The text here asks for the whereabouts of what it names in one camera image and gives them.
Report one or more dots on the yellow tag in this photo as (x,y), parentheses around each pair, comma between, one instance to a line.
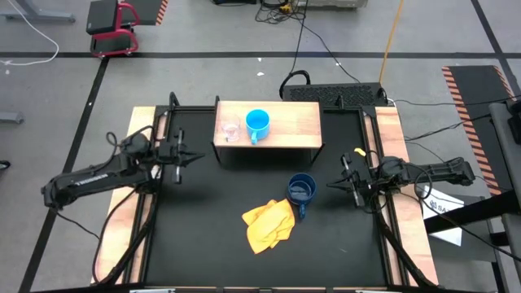
(360,151)

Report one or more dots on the clear plastic mug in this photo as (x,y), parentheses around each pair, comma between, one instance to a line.
(231,128)

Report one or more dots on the grey floor plate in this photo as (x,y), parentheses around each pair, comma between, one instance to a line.
(11,117)

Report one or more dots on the white printed paper sheet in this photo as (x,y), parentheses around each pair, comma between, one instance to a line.
(437,203)

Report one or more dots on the grey stand base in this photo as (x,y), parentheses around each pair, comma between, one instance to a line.
(49,18)

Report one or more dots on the dark blue mug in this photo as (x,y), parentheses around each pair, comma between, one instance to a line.
(301,189)

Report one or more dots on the red and black stool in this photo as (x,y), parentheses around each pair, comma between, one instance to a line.
(108,16)

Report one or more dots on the black beam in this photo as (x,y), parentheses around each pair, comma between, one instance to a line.
(468,213)

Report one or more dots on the large orange-striped black mat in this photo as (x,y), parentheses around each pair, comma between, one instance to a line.
(476,85)

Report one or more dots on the black table frame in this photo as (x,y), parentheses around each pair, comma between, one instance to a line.
(187,109)

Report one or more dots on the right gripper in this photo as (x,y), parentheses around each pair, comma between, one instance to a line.
(364,179)

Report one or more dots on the wooden shelf with black legs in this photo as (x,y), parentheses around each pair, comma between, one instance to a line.
(293,126)

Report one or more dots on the light blue plastic mug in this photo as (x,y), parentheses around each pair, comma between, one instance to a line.
(257,121)

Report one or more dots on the grey floor platform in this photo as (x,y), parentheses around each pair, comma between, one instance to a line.
(334,3)

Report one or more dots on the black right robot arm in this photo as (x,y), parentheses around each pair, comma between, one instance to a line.
(439,173)

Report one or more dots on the wooden side board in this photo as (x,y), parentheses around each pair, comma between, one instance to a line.
(140,122)
(388,126)

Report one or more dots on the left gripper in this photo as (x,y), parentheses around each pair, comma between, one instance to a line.
(169,154)

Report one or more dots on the black perforated computer case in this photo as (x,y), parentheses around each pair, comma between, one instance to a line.
(334,93)

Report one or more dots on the yellow cloth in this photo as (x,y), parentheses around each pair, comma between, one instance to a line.
(268,226)

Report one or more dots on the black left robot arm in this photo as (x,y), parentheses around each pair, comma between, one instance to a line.
(89,181)

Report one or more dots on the yellow plug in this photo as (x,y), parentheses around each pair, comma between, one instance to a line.
(285,7)

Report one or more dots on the small orange-striped black mat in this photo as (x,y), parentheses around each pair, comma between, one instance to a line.
(148,10)

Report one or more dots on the black computer with purple lights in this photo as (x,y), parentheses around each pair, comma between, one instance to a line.
(236,1)

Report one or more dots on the grey desk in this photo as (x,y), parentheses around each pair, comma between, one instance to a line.
(504,134)

